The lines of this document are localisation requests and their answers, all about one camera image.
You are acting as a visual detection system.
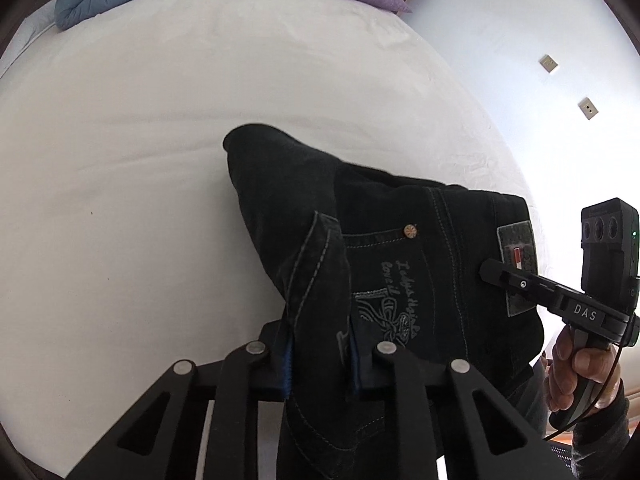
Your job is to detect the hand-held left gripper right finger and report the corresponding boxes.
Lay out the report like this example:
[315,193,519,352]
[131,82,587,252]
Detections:
[350,340,576,480]

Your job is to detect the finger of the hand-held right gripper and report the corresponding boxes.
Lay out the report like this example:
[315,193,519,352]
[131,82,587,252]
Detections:
[479,259,556,311]

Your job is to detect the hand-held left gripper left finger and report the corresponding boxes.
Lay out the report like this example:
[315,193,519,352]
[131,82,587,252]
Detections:
[65,340,293,480]

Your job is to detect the black pants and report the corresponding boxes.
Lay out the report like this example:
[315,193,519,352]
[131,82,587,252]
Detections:
[222,124,546,480]

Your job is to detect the person's right forearm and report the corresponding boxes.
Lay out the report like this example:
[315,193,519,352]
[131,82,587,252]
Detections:
[570,380,636,471]

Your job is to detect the person's right hand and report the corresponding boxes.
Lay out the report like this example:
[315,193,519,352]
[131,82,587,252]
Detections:
[545,327,626,413]

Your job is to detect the white bed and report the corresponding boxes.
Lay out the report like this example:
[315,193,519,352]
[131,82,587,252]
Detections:
[0,0,551,480]

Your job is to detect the white pillow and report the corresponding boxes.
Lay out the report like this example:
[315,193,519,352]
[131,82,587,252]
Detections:
[0,0,58,78]

